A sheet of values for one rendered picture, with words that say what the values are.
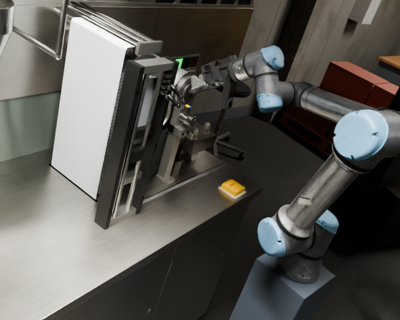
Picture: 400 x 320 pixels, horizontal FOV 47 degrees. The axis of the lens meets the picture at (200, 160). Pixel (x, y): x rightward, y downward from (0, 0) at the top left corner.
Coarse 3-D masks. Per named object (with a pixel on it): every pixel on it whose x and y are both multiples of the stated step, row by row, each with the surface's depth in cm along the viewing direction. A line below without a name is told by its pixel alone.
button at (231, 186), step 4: (232, 180) 186; (224, 184) 182; (228, 184) 182; (232, 184) 183; (236, 184) 184; (240, 184) 185; (224, 188) 182; (228, 188) 180; (232, 188) 181; (236, 188) 182; (240, 188) 182; (244, 188) 184; (228, 192) 181; (232, 192) 180; (236, 192) 179; (240, 192) 182
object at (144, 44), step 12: (84, 12) 141; (96, 12) 147; (96, 24) 140; (108, 24) 140; (120, 24) 142; (120, 36) 134; (132, 36) 135; (144, 36) 137; (144, 48) 131; (156, 48) 135
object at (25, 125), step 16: (32, 96) 155; (48, 96) 160; (0, 112) 148; (16, 112) 153; (32, 112) 158; (48, 112) 164; (0, 128) 151; (16, 128) 156; (32, 128) 162; (48, 128) 168; (0, 144) 154; (16, 144) 160; (32, 144) 166; (48, 144) 172; (0, 160) 158
